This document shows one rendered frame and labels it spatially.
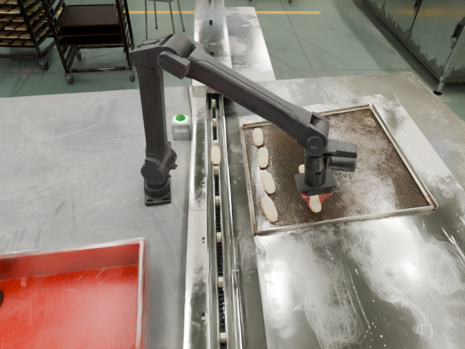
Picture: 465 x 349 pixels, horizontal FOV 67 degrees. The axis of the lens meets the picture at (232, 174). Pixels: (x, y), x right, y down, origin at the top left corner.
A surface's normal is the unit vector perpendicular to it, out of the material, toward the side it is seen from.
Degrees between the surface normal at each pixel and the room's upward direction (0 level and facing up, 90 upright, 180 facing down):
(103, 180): 0
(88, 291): 0
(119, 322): 0
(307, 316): 10
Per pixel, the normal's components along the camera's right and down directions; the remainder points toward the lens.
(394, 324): -0.15, -0.70
